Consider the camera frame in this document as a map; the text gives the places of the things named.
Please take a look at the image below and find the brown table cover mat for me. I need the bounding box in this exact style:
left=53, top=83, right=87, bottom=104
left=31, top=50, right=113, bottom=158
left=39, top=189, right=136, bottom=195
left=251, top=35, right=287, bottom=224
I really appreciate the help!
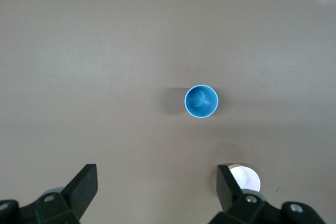
left=0, top=0, right=336, bottom=224

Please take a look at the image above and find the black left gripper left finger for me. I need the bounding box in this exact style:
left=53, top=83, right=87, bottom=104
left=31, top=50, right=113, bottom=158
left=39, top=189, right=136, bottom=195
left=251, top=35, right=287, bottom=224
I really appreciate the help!
left=0, top=164, right=99, bottom=224

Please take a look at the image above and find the pink bowl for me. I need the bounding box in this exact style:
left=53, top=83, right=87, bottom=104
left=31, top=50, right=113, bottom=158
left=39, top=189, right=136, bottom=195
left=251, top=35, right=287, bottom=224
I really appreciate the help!
left=227, top=164, right=262, bottom=194

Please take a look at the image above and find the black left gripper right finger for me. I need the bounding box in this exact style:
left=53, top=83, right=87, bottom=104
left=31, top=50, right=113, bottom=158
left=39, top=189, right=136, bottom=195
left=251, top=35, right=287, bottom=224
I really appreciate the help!
left=208, top=165, right=328, bottom=224

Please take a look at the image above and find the blue plastic cup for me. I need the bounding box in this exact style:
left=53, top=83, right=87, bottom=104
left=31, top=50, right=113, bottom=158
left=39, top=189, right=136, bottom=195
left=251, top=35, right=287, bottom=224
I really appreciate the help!
left=184, top=84, right=219, bottom=119

